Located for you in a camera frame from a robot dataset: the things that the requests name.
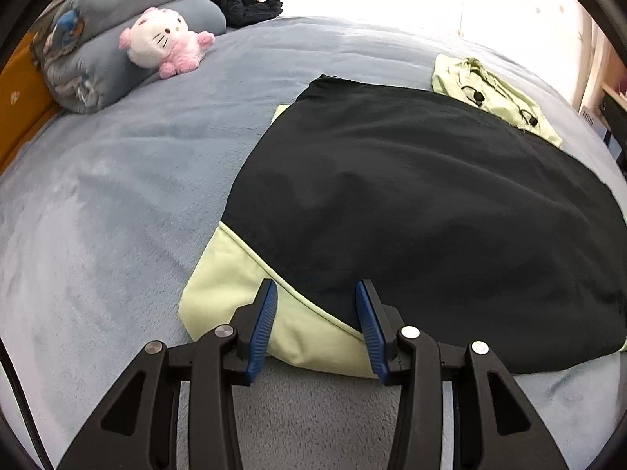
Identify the orange wooden headboard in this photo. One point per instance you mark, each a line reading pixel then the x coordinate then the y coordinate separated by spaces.
pixel 19 88

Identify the white labelled box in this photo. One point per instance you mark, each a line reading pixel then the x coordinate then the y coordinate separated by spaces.
pixel 588 119

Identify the wooden shelf unit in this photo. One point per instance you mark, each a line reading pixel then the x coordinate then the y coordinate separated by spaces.
pixel 617 85

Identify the blue bed blanket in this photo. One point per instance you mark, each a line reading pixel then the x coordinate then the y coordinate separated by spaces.
pixel 122 205

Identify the pink and white plush toy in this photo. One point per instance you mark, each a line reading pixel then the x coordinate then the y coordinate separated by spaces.
pixel 156 34

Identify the green and black jacket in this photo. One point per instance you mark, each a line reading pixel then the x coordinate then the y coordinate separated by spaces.
pixel 416 196

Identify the black knitted cloth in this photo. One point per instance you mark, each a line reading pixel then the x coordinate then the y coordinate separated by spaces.
pixel 240 7

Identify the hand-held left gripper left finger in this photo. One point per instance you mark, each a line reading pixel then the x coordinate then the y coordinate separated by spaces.
pixel 262 333

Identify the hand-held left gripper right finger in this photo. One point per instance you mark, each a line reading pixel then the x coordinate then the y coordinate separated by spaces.
pixel 370 333

